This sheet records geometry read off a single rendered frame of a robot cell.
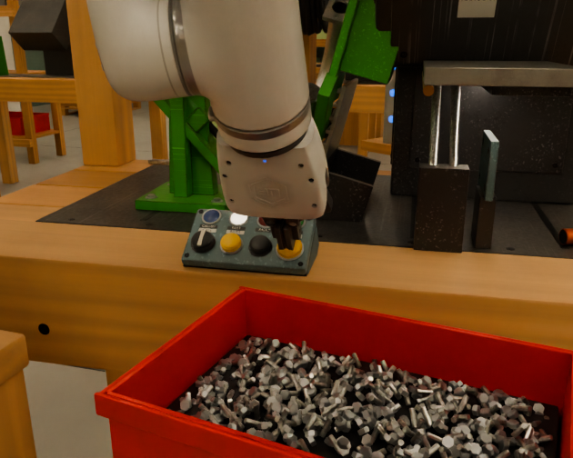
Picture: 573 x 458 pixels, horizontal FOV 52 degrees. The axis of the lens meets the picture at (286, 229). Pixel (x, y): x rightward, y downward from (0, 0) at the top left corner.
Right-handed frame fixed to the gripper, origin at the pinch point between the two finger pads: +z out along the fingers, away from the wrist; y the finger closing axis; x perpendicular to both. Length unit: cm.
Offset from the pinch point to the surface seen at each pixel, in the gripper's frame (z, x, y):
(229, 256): 3.9, -1.6, -6.9
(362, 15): -4.8, 32.9, 5.2
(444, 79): -9.9, 13.5, 15.8
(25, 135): 306, 318, -347
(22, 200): 24, 20, -55
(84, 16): 15, 63, -57
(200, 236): 2.7, 0.1, -10.7
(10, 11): 212, 378, -342
